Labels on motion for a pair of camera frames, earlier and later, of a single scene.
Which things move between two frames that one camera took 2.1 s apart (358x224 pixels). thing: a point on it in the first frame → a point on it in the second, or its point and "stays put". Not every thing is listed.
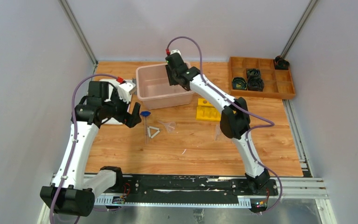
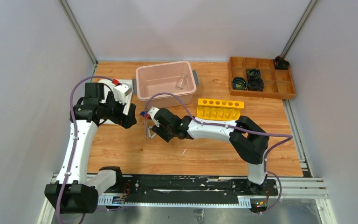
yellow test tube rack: (207, 111) stays put
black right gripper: (172, 80) → (160, 131)
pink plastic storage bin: (153, 88) stays put
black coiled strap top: (251, 72) stays put
